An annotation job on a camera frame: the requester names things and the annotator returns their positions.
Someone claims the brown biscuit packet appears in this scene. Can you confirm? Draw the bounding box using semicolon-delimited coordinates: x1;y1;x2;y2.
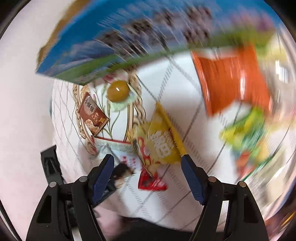
78;92;108;136

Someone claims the green yellow snack bag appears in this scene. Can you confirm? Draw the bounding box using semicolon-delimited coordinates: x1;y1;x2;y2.
220;107;270;180

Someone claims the red white snack packet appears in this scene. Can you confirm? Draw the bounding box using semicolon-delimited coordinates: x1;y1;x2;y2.
94;138;168;191

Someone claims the white quilted blanket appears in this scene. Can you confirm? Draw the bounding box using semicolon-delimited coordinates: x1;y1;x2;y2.
52;47;295;231

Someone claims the yellow chips packet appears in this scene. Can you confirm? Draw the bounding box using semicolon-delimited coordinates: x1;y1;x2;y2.
127;102;187;176

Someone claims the cardboard milk box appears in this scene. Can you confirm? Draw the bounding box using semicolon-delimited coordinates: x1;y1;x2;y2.
36;1;277;84

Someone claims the orange snack bag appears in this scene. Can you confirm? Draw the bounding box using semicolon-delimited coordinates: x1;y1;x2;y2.
191;44;273;116

